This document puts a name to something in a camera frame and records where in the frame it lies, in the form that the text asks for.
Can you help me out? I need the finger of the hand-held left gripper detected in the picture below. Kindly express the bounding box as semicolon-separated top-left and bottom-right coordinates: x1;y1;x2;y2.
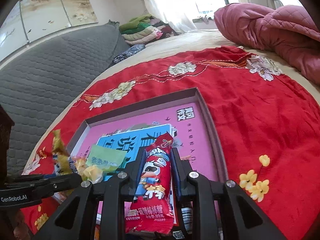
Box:
32;173;83;201
6;174;58;183

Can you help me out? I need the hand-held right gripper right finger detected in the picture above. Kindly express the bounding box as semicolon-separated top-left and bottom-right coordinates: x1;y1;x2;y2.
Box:
171;147;288;240

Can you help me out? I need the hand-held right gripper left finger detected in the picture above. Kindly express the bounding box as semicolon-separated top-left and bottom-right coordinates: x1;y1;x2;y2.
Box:
32;147;147;240

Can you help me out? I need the red lollipop packet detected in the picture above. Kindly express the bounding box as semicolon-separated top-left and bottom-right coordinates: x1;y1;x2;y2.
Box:
124;131;175;234

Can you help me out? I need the small yellow snack packet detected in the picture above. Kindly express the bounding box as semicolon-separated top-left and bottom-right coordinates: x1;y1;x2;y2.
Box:
51;129;78;178

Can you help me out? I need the green candy wrapper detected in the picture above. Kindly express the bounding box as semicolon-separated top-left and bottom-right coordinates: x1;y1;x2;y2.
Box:
83;144;127;184

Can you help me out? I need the brown chocolate bar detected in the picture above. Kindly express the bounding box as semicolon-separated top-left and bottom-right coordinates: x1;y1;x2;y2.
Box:
180;200;194;233

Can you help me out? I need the pink shallow box tray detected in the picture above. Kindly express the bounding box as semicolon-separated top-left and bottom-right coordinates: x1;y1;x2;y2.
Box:
51;87;229;240

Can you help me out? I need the grey quilted headboard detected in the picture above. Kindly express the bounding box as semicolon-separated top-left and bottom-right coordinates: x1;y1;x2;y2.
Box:
0;20;131;178

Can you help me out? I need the red floral blanket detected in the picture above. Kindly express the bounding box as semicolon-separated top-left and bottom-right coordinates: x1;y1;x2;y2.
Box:
21;45;320;240

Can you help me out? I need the dark floral pillow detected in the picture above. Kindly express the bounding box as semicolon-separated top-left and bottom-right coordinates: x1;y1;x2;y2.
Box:
111;44;146;65

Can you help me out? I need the beige bed sheet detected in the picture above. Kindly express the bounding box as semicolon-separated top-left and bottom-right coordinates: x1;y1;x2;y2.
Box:
25;29;320;175

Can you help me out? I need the stack of folded clothes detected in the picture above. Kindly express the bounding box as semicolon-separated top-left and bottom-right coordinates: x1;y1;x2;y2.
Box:
119;15;176;46

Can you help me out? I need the pink quilt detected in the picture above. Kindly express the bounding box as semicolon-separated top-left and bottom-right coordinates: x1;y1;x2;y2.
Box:
214;3;320;85

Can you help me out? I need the floral wall painting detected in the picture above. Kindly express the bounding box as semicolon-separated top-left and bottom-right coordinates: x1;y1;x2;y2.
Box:
0;0;98;63

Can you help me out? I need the white wire rack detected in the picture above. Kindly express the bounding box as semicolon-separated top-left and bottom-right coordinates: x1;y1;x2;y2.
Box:
266;0;285;9

